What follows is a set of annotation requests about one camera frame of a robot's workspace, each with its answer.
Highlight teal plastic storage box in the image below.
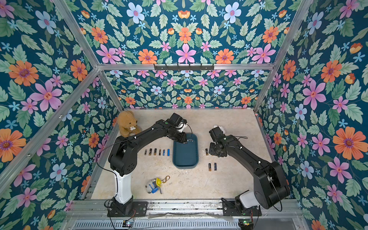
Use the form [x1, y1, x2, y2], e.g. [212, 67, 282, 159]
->
[172, 134, 199, 169]

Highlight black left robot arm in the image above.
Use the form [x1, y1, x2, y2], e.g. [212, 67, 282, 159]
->
[108, 119, 187, 205]

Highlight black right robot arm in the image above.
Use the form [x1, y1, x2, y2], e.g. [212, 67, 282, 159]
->
[209, 135, 290, 209]

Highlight white plush toy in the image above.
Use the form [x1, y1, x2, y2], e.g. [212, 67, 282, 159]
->
[213, 125, 226, 134]

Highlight brown teddy bear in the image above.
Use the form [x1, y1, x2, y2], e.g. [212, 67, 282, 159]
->
[117, 111, 141, 138]

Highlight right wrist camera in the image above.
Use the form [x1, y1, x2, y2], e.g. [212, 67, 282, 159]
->
[209, 127, 226, 142]

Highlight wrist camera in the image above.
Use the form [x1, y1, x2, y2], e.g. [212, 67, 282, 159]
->
[169, 113, 187, 130]
[209, 127, 226, 142]

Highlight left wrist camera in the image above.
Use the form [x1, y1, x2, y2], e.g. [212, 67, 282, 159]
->
[169, 113, 187, 130]

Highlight keychain toy with yellow cap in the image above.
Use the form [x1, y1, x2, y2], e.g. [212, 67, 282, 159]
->
[145, 175, 171, 194]

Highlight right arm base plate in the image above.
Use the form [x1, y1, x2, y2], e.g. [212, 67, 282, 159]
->
[221, 198, 262, 217]

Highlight black hook rail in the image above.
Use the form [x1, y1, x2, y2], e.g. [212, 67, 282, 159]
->
[153, 64, 215, 71]

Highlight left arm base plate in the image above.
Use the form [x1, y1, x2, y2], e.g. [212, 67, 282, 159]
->
[107, 201, 148, 217]

